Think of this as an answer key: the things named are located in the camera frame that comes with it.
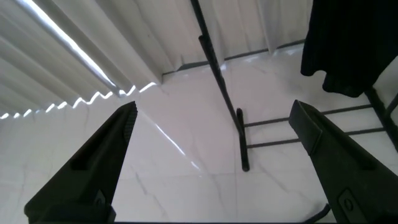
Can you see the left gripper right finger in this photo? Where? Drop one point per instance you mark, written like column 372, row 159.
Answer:
column 357, row 180

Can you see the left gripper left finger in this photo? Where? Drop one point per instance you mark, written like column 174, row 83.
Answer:
column 81, row 193

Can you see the black garment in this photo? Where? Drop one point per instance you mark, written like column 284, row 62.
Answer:
column 348, row 46

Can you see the black clothes rack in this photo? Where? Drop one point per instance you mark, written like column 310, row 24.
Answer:
column 217, row 71

